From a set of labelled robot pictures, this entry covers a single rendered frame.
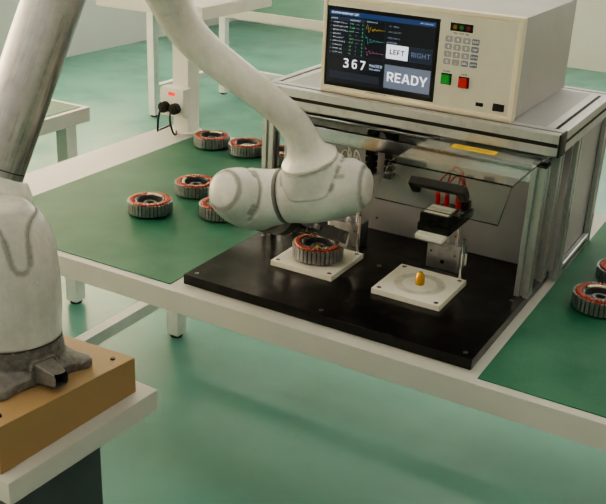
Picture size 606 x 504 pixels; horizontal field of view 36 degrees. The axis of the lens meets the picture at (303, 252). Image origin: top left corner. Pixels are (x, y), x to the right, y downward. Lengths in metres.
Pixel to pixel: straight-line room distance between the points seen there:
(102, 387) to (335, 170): 0.53
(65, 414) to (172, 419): 1.42
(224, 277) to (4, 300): 0.63
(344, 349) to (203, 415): 1.20
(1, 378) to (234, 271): 0.66
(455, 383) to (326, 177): 0.43
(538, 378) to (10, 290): 0.91
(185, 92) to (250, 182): 1.32
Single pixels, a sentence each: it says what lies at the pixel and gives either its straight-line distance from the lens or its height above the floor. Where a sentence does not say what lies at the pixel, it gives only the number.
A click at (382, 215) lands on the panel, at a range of 2.23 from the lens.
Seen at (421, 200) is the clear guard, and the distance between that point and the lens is 1.72.
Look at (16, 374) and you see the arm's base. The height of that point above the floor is 0.84.
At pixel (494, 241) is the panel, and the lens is 2.14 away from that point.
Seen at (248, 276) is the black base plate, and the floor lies 0.77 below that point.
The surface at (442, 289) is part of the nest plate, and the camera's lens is 1.94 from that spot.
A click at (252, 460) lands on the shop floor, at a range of 2.72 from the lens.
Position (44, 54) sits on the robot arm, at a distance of 1.64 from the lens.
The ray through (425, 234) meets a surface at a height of 0.88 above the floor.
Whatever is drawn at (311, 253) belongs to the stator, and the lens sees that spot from 1.98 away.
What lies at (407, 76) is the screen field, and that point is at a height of 1.17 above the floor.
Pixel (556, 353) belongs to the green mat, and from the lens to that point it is 1.82.
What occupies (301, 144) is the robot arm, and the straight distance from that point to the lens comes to 1.60.
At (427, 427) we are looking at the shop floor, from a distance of 2.92.
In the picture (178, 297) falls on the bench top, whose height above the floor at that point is 0.74.
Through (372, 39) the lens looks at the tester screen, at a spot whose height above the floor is 1.24.
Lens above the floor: 1.59
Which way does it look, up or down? 23 degrees down
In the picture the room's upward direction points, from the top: 3 degrees clockwise
